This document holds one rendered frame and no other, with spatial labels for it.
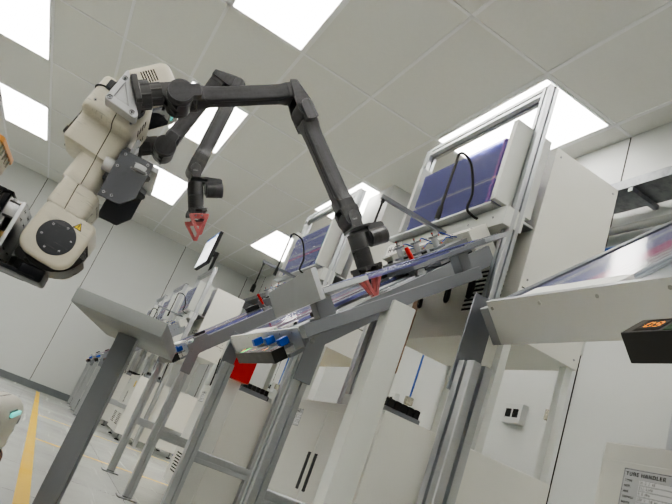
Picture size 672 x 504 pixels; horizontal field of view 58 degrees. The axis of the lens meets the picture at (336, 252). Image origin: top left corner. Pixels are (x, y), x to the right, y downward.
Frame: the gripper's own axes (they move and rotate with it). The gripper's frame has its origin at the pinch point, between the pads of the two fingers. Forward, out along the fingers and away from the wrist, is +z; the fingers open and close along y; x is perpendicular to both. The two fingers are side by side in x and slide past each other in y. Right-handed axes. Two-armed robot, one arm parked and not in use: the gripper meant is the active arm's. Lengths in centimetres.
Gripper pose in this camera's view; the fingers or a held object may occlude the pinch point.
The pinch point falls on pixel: (374, 294)
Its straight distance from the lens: 187.0
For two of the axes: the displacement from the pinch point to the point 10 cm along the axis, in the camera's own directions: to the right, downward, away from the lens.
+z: 2.9, 9.6, -0.4
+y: -4.2, 1.7, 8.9
